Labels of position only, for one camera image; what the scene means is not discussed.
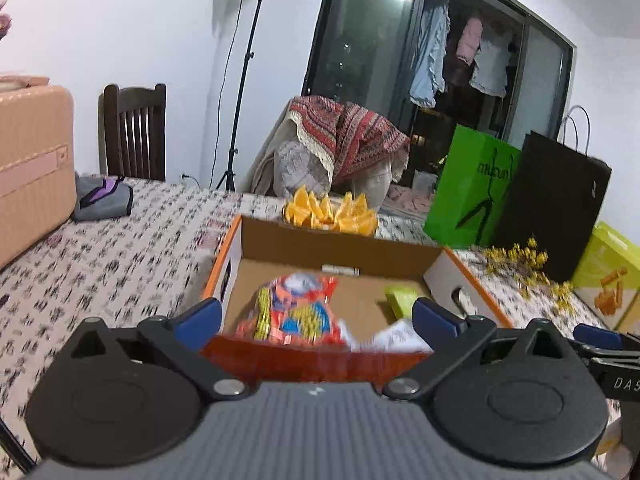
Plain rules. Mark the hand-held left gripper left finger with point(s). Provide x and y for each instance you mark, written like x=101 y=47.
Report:
x=199 y=322

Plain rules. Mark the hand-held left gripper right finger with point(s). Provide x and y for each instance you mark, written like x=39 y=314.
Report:
x=435 y=322

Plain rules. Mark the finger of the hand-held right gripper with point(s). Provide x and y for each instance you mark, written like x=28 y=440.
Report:
x=592 y=332
x=617 y=355

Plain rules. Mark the small green snack packet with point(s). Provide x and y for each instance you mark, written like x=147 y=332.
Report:
x=400 y=300

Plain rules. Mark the white snack packet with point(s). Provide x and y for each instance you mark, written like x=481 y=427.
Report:
x=395 y=337

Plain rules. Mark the red orange snack packet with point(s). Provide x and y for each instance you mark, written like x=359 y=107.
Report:
x=295 y=310

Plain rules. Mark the orange cardboard box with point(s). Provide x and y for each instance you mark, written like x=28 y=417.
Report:
x=280 y=245

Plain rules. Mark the yellow-green gift box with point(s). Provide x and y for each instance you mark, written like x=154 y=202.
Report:
x=607 y=280

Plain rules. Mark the yellow flower branch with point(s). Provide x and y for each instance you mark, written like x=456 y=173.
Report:
x=535 y=265

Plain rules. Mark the black paper bag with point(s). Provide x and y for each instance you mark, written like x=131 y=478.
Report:
x=555 y=210

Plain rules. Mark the green paper bag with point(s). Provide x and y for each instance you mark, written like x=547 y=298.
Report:
x=465 y=190

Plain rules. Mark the grey purple pouch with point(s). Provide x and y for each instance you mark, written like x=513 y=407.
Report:
x=102 y=197

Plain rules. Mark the beige covered armchair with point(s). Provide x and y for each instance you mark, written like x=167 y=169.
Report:
x=290 y=165

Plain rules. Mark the dark wooden chair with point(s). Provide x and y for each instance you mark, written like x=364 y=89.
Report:
x=135 y=130

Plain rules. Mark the pink hard-shell suitcase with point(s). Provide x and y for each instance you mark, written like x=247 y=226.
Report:
x=30 y=170

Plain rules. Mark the hanging white garment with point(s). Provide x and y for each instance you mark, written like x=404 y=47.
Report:
x=492 y=67

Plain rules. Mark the hanging blue garment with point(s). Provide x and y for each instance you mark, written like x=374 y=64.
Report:
x=430 y=60

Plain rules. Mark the dark glass sliding door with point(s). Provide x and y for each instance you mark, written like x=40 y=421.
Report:
x=370 y=50

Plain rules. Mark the hanging pink garment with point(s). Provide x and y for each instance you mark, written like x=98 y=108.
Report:
x=469 y=40

